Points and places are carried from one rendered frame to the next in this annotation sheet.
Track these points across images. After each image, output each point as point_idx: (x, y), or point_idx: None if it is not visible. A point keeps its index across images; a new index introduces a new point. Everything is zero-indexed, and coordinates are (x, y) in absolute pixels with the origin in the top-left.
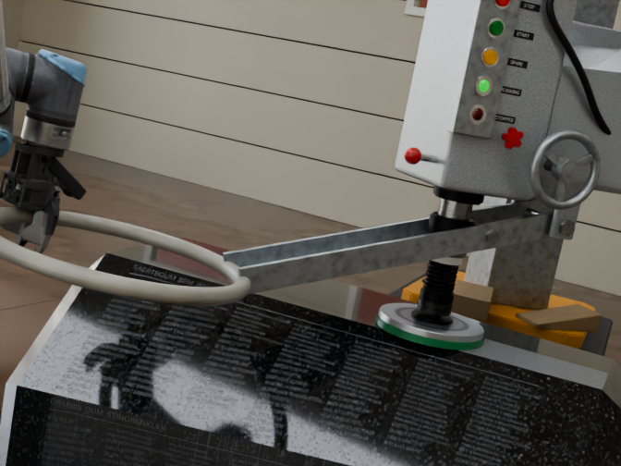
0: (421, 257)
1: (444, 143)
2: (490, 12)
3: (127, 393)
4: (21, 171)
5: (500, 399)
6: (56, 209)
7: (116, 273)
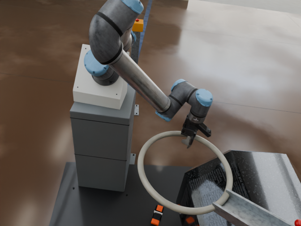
0: None
1: None
2: None
3: (198, 199)
4: (185, 123)
5: None
6: (192, 139)
7: (228, 159)
